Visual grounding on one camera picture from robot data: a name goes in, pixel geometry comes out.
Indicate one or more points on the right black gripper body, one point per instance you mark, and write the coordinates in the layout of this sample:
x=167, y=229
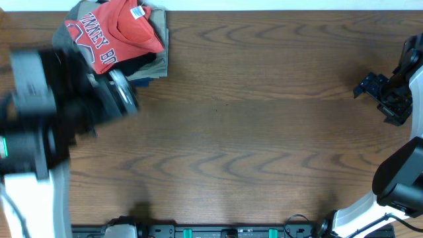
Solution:
x=381, y=96

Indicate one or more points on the red t-shirt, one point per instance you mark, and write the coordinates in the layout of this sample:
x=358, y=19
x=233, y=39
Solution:
x=115, y=31

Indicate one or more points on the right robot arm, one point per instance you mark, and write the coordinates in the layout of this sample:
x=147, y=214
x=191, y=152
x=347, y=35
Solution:
x=396, y=193

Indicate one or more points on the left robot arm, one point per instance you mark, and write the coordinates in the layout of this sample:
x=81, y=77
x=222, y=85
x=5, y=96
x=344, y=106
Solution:
x=57, y=97

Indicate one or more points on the beige folded garment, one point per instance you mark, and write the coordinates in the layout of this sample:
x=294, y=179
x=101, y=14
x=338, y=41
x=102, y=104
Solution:
x=157, y=68

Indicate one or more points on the navy folded garment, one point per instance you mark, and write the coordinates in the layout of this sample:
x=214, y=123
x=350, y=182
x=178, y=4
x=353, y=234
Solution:
x=143, y=82

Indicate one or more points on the black folded garment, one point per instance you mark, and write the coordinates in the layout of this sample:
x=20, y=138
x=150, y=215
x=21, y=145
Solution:
x=130, y=66

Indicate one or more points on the grey folded garment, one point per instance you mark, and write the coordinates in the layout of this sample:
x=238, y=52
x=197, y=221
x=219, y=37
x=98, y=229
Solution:
x=61, y=38

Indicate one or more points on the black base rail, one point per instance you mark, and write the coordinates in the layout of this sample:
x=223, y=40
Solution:
x=178, y=231

